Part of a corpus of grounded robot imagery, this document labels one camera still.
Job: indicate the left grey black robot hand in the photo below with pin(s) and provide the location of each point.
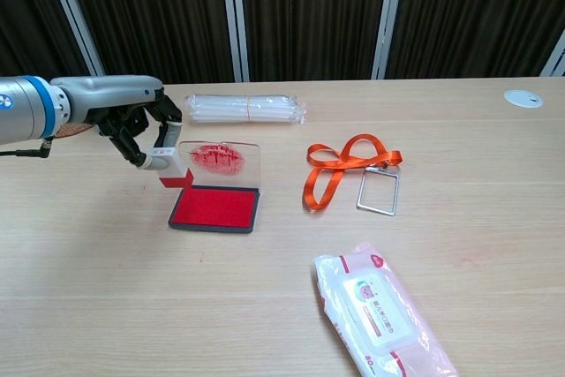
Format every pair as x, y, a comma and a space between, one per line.
110, 94

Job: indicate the small red clear stamp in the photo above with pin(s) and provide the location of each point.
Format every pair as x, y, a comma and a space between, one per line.
170, 167

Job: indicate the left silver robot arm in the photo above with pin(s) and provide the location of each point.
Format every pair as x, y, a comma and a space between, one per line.
26, 107

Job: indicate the round woven rattan coaster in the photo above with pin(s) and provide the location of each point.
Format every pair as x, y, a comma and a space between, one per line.
73, 130

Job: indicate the bundle of wrapped white straws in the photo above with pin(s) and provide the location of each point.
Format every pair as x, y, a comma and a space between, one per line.
245, 108

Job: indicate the red ink pad clear lid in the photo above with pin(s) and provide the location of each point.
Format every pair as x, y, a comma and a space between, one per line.
215, 208

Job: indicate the pink wet wipes pack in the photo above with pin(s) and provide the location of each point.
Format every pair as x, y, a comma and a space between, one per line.
384, 315

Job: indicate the clear badge holder metal frame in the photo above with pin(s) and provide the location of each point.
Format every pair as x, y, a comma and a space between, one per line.
378, 192

